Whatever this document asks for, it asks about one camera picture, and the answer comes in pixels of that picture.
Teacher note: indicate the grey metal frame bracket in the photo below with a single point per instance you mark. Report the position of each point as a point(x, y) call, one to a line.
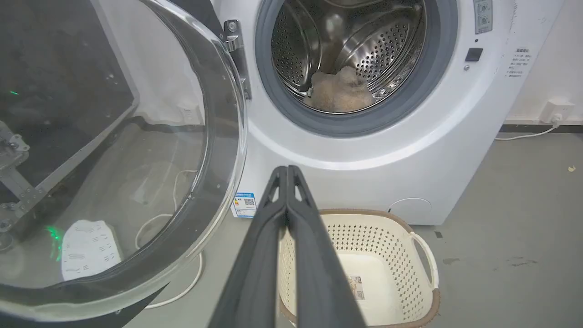
point(13, 182)

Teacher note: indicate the transparent washer door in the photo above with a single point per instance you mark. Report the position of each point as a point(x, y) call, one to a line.
point(191, 150)

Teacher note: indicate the beige fluffy garment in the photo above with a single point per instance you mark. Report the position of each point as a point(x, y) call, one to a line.
point(341, 91)

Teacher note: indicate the blue energy label sticker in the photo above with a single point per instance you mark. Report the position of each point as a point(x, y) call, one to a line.
point(244, 204)

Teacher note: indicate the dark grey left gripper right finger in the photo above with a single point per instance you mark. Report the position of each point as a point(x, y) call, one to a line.
point(319, 273)

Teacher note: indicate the cream perforated laundry basket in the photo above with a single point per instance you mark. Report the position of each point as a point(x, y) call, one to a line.
point(387, 269)

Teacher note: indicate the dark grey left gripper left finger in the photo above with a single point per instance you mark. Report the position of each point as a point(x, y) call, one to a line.
point(255, 273)

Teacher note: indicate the white front-load washing machine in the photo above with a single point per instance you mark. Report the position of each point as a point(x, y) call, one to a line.
point(423, 150)

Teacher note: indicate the white power strip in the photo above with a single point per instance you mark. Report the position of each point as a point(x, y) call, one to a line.
point(89, 248)

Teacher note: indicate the white wall socket plug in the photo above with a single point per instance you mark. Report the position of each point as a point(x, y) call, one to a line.
point(556, 113)

